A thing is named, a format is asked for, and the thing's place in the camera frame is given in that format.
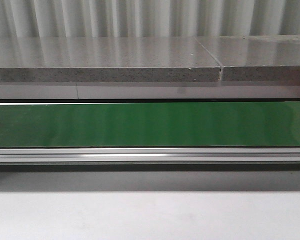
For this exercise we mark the green conveyor belt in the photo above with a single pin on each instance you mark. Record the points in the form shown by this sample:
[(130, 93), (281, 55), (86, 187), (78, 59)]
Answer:
[(151, 124)]

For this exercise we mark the grey stone ledge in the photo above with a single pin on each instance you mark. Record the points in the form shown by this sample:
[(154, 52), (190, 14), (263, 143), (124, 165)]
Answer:
[(225, 59)]

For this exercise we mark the aluminium conveyor frame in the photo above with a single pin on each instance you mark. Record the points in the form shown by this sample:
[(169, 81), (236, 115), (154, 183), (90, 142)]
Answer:
[(149, 159)]

